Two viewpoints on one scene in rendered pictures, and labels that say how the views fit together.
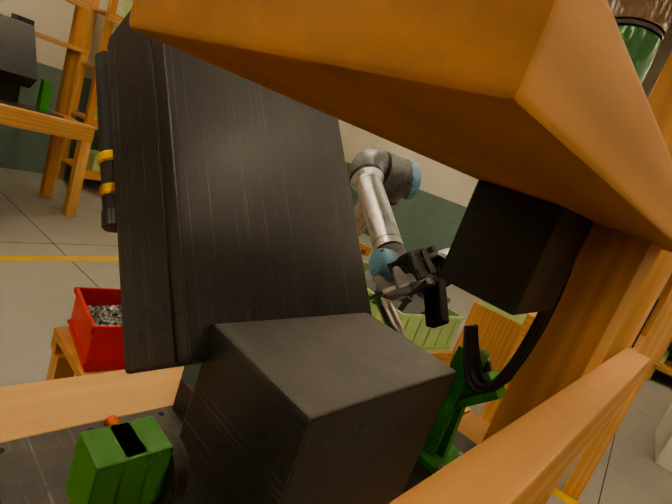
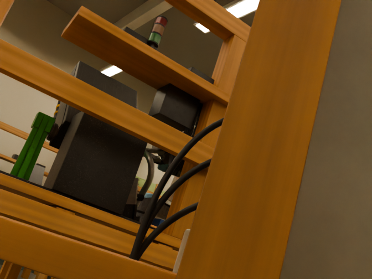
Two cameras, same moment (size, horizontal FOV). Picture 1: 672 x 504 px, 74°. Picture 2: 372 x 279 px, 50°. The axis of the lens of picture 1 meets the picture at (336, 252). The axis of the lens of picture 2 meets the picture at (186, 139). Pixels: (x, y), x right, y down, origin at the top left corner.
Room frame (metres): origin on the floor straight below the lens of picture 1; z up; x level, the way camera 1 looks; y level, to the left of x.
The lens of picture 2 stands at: (-0.87, -1.02, 0.76)
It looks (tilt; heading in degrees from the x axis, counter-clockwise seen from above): 18 degrees up; 23
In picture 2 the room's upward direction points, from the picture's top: 18 degrees clockwise
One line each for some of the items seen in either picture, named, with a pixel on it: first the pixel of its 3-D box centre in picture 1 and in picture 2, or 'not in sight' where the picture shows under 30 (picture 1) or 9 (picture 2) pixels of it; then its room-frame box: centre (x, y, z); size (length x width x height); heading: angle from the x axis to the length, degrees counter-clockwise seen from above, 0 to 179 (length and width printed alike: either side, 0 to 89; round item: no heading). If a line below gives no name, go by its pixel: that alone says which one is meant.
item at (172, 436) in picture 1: (167, 466); (53, 132); (0.38, 0.09, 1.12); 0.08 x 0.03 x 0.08; 50
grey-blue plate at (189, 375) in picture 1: (195, 388); not in sight; (0.74, 0.16, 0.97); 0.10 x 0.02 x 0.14; 50
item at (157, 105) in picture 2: (515, 248); (173, 108); (0.66, -0.25, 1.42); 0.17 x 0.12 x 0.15; 140
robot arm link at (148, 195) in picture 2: not in sight; (148, 203); (1.54, 0.14, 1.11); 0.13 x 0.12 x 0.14; 119
